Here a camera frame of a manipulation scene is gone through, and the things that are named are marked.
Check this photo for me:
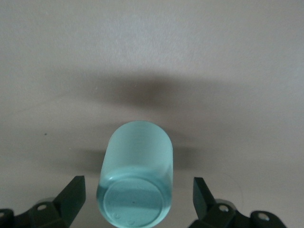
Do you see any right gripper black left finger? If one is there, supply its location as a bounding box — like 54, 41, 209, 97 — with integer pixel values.
0, 175, 86, 228

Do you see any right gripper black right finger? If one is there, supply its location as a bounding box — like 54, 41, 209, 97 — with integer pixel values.
192, 176, 287, 228

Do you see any mint green plastic cup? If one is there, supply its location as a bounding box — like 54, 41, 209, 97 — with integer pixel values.
95, 120, 174, 228

